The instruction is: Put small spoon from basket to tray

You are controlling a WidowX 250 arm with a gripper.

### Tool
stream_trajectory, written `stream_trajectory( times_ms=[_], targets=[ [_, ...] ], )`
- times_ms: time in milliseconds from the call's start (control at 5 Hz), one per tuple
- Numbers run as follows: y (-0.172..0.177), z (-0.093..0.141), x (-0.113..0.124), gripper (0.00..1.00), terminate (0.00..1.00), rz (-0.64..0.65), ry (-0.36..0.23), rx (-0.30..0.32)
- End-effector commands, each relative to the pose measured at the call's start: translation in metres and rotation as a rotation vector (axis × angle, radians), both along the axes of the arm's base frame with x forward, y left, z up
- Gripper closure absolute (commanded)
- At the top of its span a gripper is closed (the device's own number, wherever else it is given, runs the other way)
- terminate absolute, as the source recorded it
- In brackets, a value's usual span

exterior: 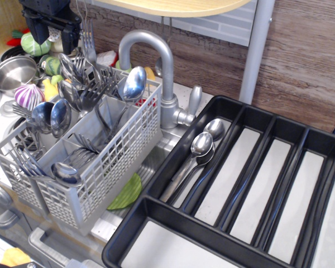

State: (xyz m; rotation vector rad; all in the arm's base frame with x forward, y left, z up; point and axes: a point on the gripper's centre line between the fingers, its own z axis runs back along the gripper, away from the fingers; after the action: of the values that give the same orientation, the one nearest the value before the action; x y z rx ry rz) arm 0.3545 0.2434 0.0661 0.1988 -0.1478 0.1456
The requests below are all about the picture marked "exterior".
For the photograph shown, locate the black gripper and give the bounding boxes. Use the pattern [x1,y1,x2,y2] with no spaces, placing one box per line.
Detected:
[19,0,82,55]

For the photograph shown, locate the small steel spoon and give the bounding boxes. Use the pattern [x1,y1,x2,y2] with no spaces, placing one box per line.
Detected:
[58,53,84,83]

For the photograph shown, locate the fork in basket middle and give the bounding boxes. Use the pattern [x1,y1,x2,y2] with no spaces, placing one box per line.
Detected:
[79,81,107,118]

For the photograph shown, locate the spoon pair left inner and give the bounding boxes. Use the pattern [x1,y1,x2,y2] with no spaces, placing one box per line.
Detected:
[50,99,71,138]

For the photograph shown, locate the spoon left outer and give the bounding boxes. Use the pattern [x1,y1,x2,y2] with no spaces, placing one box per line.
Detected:
[31,102,54,134]

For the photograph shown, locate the large spoon in basket centre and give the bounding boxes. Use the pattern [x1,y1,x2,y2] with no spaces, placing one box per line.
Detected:
[123,66,147,102]

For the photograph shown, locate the grey plastic cutlery basket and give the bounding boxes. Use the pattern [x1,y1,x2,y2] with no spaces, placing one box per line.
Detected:
[0,80,162,235]

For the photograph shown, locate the forks at basket front left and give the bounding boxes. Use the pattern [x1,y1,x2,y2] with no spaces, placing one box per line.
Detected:
[9,147,54,181]

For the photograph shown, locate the spoon at basket front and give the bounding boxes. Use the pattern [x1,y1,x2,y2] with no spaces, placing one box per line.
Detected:
[51,162,82,187]

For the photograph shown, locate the steel spoon in tray front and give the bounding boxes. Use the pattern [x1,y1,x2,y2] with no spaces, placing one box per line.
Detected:
[160,132,214,202]

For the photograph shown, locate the steel spoon in tray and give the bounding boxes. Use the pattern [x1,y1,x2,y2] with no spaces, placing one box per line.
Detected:
[160,132,214,202]
[203,118,224,141]

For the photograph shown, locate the steel spoon in tray upper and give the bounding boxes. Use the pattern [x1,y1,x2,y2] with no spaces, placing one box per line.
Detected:
[203,118,224,141]

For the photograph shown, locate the black cutlery tray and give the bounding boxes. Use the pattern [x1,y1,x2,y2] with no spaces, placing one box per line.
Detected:
[102,96,335,267]

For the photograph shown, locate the small hanging strainer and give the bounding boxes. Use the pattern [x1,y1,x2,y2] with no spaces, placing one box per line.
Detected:
[48,27,61,42]

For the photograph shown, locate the green toy cabbage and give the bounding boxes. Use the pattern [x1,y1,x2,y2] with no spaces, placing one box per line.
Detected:
[21,32,51,56]

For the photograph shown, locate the green toy squash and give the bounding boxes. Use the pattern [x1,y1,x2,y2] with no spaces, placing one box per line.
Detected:
[39,55,61,76]

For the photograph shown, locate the tall steel fork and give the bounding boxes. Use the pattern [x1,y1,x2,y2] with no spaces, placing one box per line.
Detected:
[81,19,97,68]

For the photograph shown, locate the yellow toy pepper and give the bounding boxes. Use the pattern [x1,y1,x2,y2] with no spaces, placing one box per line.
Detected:
[42,79,59,101]

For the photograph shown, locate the steel pot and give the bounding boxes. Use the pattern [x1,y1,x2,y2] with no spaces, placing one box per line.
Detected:
[0,56,37,97]

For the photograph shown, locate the purple toy onion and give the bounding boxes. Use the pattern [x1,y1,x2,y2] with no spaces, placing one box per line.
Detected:
[15,84,45,111]

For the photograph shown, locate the wooden round shelf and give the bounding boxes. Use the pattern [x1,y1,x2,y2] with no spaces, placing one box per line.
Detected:
[103,0,250,18]

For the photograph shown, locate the grey toy faucet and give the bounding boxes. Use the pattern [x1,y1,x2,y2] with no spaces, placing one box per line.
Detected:
[118,30,202,129]

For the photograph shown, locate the green leaf toy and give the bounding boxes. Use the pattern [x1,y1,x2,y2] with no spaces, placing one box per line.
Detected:
[107,173,142,210]

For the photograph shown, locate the grey metal post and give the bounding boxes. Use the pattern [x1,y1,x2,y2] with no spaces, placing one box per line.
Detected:
[239,0,275,104]

